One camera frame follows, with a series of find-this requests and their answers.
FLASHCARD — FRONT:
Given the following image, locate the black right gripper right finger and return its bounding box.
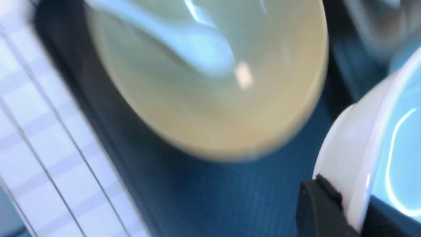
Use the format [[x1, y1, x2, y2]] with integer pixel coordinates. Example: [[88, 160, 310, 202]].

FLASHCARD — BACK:
[[361, 196, 421, 237]]

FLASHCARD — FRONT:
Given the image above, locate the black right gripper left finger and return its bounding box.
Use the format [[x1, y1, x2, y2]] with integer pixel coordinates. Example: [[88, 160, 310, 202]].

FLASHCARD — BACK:
[[296, 174, 360, 237]]

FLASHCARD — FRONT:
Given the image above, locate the white square side dish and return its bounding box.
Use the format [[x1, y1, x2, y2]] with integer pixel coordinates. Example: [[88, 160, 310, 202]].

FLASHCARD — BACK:
[[313, 48, 420, 232]]

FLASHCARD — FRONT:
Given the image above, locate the yellow noodle bowl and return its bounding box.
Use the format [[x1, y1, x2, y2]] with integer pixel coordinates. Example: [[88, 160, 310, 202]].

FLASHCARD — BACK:
[[83, 0, 328, 162]]

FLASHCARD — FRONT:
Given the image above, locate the white ceramic soup spoon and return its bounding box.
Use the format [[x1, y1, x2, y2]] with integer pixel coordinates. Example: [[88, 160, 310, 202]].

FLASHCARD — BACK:
[[86, 0, 236, 77]]

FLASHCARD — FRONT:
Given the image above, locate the black plastic serving tray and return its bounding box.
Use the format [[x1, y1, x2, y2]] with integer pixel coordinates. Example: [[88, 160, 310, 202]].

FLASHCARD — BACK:
[[34, 0, 386, 237]]

